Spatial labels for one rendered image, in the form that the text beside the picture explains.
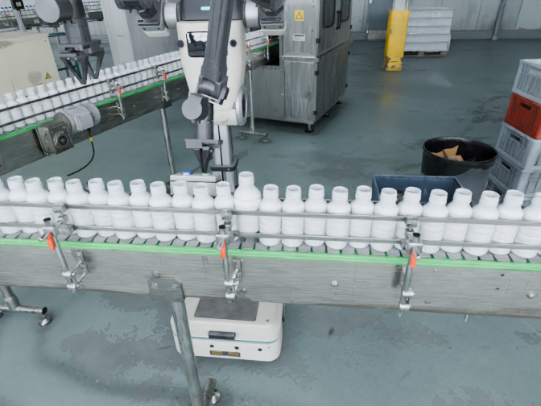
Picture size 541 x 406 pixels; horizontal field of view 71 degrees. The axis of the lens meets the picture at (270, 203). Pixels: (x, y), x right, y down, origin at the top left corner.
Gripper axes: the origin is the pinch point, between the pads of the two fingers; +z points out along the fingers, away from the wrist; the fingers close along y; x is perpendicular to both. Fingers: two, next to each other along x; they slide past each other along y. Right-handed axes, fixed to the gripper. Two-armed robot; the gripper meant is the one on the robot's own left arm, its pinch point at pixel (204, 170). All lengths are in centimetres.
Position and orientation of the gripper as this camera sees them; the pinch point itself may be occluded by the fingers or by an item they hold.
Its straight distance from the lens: 115.8
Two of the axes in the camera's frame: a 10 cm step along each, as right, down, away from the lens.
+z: -0.3, 9.9, 1.6
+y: 9.9, 0.4, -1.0
